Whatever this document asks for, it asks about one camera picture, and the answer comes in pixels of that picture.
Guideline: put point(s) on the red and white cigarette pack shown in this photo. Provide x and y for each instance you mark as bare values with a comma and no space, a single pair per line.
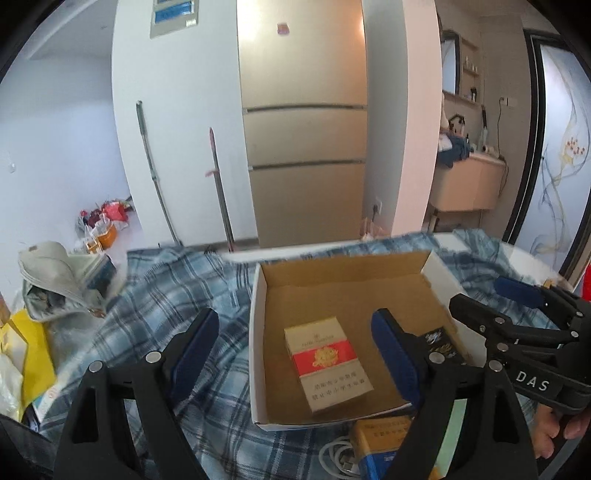
323,364

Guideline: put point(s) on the wall shelf with bottles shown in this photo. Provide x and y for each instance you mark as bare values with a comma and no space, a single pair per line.
471,69

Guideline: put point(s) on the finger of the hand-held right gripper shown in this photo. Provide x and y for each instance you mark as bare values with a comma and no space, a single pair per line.
480,314
517,288

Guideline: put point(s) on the wall mirror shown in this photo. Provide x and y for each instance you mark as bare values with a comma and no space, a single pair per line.
450,64

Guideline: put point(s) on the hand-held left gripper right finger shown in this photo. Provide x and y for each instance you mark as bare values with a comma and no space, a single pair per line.
392,355

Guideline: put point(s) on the black cigarette pack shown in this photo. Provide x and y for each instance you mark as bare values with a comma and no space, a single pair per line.
443,344

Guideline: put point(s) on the beige vanity cabinet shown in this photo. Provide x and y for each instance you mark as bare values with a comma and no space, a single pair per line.
466,184

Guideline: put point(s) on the blue plaid blanket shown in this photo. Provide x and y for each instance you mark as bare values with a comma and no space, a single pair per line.
231,295

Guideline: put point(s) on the gold refrigerator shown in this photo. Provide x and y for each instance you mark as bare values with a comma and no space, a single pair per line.
300,138

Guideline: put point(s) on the person's right hand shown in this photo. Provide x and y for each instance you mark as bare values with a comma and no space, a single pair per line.
549,431

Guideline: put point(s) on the cardboard box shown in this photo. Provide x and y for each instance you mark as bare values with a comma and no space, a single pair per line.
332,295

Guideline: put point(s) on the white wall outlet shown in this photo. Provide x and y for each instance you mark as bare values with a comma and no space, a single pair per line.
377,206

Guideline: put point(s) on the yellow bag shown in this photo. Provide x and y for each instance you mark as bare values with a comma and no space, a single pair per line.
34,350

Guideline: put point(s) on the grey wall panel blue labels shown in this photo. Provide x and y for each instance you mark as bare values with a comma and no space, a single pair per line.
178,18

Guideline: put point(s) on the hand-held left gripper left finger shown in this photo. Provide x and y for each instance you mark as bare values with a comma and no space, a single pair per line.
194,355

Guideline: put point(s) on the blue cloth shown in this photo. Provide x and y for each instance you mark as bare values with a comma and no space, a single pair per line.
455,150

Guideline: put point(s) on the frosted glass door black frame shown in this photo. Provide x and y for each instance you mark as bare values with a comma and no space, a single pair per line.
563,152

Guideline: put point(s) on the pink fridge magnet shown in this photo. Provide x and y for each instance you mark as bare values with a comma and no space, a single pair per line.
282,28

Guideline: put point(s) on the orange and blue packet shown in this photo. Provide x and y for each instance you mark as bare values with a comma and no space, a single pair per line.
378,443

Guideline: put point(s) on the grey fabric bag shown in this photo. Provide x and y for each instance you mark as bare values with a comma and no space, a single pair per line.
55,263

